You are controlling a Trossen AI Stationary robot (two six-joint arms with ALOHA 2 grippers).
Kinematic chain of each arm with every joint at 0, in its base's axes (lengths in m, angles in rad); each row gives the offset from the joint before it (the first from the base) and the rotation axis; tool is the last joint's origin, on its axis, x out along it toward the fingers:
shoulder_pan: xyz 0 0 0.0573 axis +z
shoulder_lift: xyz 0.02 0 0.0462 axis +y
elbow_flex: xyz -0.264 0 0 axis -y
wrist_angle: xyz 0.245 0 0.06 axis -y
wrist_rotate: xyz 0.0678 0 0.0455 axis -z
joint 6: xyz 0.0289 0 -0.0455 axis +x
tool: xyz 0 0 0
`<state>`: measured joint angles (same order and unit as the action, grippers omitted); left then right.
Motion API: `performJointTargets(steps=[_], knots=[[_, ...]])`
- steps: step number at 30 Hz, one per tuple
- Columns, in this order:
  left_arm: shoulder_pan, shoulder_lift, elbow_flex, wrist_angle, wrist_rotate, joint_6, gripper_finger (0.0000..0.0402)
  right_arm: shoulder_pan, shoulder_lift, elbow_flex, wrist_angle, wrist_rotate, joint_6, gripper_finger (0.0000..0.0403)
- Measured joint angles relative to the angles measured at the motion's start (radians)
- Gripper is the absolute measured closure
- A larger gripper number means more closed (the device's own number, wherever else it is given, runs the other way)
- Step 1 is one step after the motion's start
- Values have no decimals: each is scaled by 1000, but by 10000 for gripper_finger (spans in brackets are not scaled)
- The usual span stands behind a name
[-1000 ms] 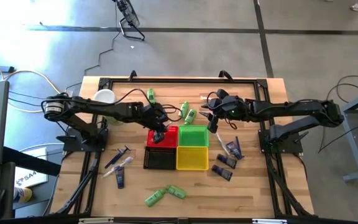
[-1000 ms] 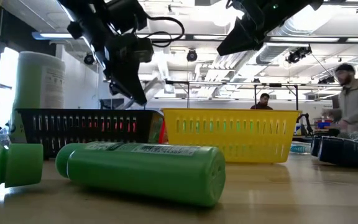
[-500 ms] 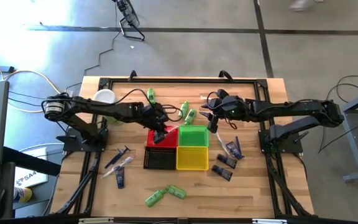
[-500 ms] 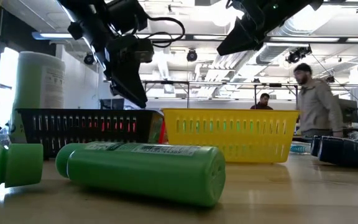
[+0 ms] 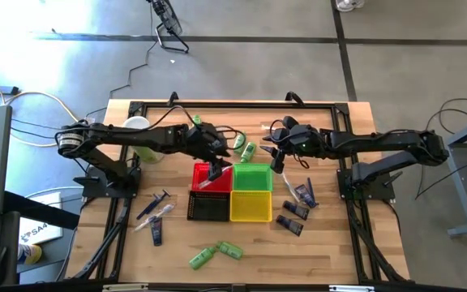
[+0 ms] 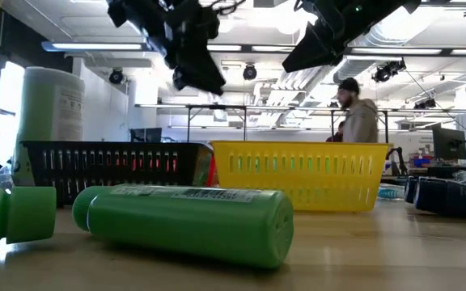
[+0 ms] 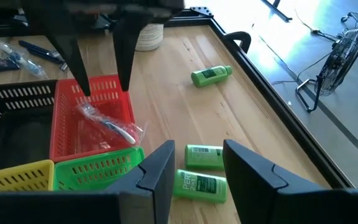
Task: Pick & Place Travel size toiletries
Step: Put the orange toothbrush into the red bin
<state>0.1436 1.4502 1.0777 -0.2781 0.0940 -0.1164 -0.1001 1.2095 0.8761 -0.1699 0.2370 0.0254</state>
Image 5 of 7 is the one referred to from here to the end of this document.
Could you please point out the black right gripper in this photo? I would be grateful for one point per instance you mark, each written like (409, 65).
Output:
(310, 142)

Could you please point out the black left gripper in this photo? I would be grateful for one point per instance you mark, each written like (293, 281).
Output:
(207, 142)

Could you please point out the blue disposable razor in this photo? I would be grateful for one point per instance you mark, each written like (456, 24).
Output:
(142, 213)
(310, 188)
(166, 193)

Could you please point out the dark blue toothpaste tube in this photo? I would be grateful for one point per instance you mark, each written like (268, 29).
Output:
(296, 210)
(303, 194)
(289, 225)
(157, 233)

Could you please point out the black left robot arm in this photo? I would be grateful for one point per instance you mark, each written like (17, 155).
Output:
(116, 136)

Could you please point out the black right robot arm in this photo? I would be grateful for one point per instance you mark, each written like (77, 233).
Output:
(379, 142)

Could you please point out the red plastic basket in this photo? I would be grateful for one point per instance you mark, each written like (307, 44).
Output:
(200, 170)

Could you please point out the green plastic basket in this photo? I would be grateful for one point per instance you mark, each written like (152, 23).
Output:
(254, 178)

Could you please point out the black plastic basket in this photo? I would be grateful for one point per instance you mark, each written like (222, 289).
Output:
(209, 207)

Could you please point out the yellow plastic basket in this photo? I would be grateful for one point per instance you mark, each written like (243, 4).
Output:
(251, 207)

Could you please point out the green wipes canister white lid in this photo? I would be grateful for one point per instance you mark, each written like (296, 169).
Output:
(136, 121)

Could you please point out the grey power box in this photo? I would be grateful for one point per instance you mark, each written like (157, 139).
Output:
(90, 121)

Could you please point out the black rig crossbar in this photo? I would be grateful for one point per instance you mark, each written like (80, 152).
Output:
(282, 289)

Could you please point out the black floor fan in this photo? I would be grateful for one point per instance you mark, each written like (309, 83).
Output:
(172, 22)

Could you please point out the black desk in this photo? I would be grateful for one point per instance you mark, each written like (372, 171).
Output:
(43, 211)

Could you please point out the white printed box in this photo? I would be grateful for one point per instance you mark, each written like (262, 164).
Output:
(39, 235)

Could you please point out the yellow and blue pouch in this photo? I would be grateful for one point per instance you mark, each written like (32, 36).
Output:
(31, 254)

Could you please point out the black aluminium table frame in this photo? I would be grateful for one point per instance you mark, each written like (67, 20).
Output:
(258, 105)

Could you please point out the black frame clamp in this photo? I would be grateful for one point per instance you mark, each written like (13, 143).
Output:
(172, 98)
(296, 98)

